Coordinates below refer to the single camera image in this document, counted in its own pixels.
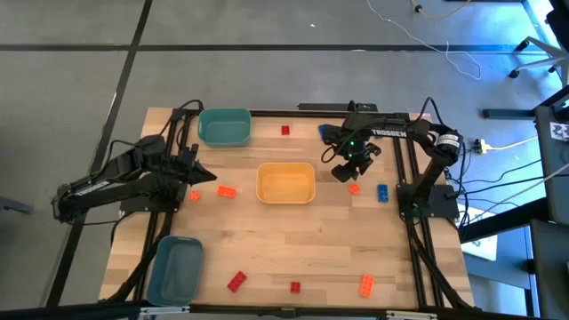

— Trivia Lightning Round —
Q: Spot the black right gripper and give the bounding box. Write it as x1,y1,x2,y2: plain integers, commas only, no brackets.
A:
331,135,382,184

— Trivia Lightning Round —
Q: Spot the grey cabinet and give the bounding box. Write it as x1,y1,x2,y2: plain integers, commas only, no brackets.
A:
533,84,569,226

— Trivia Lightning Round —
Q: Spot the black flat bar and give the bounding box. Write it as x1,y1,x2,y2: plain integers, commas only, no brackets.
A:
297,102,379,112

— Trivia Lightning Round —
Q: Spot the white office chair base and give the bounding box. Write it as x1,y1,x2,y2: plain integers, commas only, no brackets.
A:
509,35,569,85

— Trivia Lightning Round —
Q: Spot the grey blue plastic bin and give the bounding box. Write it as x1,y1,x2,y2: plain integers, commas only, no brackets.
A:
146,235,204,308

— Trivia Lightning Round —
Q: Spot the silver bracket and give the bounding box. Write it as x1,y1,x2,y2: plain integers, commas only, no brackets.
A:
140,305,191,317
385,309,439,320

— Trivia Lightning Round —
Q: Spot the black white fiducial tag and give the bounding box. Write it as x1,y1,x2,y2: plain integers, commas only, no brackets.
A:
549,122,569,142

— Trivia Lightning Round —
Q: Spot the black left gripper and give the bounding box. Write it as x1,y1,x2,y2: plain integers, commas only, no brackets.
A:
166,145,218,188

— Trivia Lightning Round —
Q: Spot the black aluminium table frame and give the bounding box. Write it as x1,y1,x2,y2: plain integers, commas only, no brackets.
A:
106,108,475,312

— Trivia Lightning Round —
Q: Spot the yellow plastic bin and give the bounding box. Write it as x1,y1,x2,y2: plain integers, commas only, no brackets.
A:
256,162,317,205

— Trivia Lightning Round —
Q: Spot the yellow extension cable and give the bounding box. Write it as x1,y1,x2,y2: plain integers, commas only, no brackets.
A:
408,0,472,21

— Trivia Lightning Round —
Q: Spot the black cabinet foot bar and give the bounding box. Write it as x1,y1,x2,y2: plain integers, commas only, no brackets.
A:
482,108,537,120

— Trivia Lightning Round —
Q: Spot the grey floor object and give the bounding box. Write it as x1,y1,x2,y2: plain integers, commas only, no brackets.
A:
0,195,35,215

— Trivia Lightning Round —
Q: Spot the black power cable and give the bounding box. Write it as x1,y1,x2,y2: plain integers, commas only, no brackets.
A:
460,174,547,197
460,158,544,186

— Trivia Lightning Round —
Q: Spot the black gantry beam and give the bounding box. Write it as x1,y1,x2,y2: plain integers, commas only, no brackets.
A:
0,300,569,320

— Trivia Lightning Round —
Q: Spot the black stand beam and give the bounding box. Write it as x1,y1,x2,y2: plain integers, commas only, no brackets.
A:
459,197,549,244

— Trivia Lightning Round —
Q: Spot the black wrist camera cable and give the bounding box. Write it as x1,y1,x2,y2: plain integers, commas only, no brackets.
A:
320,144,341,164

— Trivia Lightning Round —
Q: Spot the long red toy block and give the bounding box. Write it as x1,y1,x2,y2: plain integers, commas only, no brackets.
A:
227,270,248,293

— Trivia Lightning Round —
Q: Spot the black office chair seat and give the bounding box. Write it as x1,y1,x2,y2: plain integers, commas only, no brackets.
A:
545,0,569,41

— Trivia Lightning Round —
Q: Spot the white power strip cable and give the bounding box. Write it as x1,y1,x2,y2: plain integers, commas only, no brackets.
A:
487,135,540,152

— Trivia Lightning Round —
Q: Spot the teal green plastic bin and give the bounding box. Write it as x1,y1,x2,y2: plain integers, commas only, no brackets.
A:
197,108,252,148

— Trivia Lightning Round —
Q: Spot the white floor cable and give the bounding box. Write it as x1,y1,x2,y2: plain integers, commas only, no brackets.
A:
366,0,484,81

